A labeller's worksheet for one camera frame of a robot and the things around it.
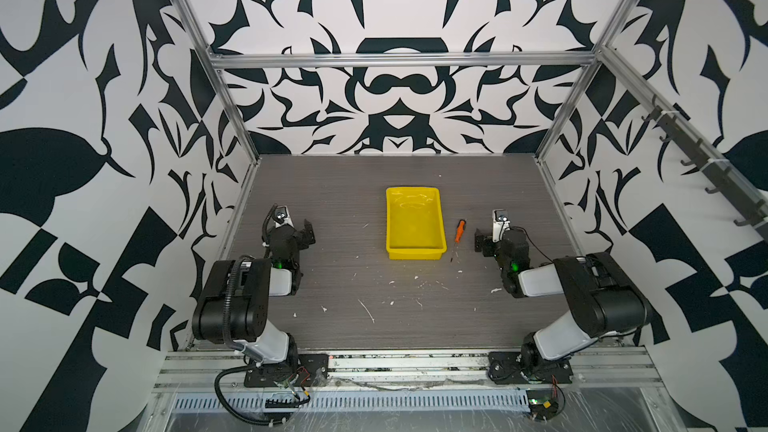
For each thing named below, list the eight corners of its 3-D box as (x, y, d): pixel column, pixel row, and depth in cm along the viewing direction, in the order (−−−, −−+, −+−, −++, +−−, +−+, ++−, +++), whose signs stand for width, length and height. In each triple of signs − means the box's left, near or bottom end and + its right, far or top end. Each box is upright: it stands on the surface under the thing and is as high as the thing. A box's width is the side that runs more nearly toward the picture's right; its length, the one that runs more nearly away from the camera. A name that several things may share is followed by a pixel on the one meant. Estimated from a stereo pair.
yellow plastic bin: (385, 261, 95) (385, 250, 89) (385, 198, 110) (385, 185, 104) (445, 261, 95) (449, 250, 89) (436, 198, 110) (439, 185, 104)
